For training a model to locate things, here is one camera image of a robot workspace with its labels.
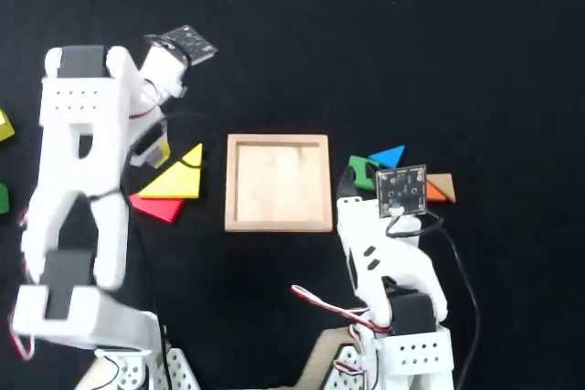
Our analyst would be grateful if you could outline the green tangram piece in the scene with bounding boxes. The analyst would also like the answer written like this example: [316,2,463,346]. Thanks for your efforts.
[346,155,382,192]

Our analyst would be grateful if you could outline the yellow triangle tangram piece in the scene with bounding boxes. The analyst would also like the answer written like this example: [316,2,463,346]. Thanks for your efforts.
[136,142,205,201]

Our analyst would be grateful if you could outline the blue triangle tangram piece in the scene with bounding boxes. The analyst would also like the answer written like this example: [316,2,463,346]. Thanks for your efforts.
[367,144,407,170]

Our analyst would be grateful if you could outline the red triangle tangram piece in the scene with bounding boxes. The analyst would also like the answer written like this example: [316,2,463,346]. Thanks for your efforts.
[127,192,186,226]

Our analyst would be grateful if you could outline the square wooden tray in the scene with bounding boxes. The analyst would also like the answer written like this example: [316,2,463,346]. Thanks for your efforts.
[224,133,334,234]

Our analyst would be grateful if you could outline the orange triangle tangram piece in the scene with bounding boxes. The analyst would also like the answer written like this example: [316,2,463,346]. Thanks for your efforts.
[425,179,447,203]

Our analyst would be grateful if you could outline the tan triangle tangram piece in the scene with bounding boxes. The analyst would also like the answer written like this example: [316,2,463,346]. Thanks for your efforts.
[425,173,457,205]

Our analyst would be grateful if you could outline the yellow block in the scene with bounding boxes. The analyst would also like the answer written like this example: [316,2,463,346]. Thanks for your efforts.
[0,109,16,143]

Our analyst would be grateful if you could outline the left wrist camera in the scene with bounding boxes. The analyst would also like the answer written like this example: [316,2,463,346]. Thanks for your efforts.
[144,25,218,67]

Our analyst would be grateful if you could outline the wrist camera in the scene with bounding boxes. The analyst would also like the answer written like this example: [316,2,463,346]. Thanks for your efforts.
[375,163,430,218]
[144,25,218,67]

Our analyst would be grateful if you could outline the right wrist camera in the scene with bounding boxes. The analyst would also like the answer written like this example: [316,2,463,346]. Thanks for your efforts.
[375,163,430,218]

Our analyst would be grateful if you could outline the black cable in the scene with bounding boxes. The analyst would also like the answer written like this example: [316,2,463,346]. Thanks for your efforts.
[385,214,482,390]

